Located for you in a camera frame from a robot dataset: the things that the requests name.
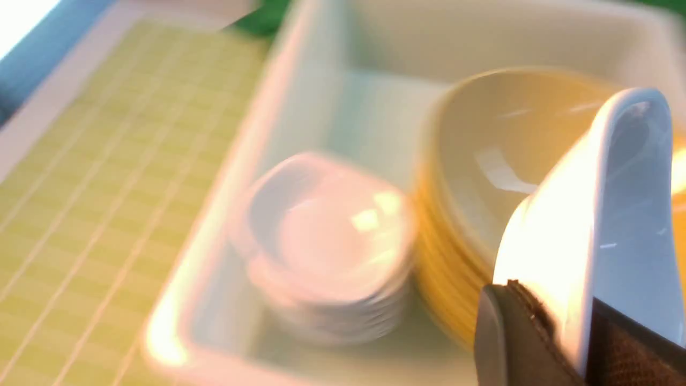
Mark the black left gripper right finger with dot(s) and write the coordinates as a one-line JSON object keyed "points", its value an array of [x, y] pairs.
{"points": [[624, 352]]}

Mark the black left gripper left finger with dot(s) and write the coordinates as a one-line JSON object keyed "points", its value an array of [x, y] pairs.
{"points": [[514, 342]]}

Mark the white square dish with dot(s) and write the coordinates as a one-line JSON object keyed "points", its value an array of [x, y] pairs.
{"points": [[599, 227]]}

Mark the stack of tan noodle bowls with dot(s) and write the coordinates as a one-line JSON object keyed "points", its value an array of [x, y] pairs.
{"points": [[491, 141]]}

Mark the stack of white dishes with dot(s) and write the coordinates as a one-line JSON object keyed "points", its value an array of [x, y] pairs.
{"points": [[328, 246]]}

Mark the large white plastic tub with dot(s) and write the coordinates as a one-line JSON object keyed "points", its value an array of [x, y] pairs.
{"points": [[357, 78]]}

